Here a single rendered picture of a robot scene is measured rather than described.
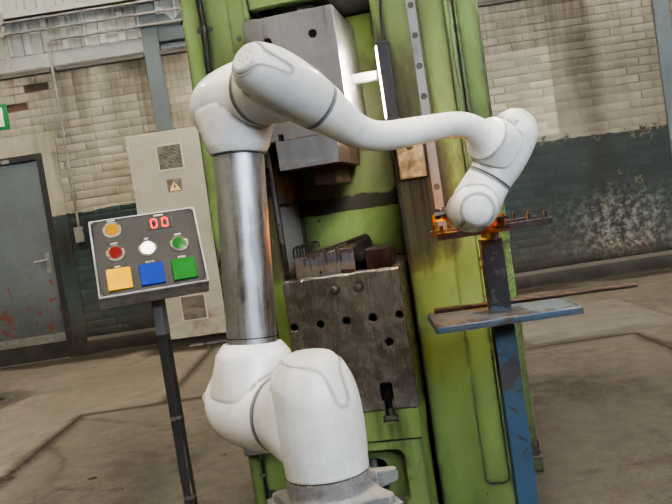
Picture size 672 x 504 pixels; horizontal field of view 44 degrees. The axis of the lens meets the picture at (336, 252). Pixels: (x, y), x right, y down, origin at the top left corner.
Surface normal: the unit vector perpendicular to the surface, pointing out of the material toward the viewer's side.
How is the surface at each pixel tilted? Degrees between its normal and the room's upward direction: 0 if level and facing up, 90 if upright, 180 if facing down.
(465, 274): 90
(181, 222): 60
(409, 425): 90
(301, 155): 90
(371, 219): 90
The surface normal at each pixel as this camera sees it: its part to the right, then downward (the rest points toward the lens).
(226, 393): -0.72, -0.04
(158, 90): 0.00, 0.05
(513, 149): 0.39, 0.25
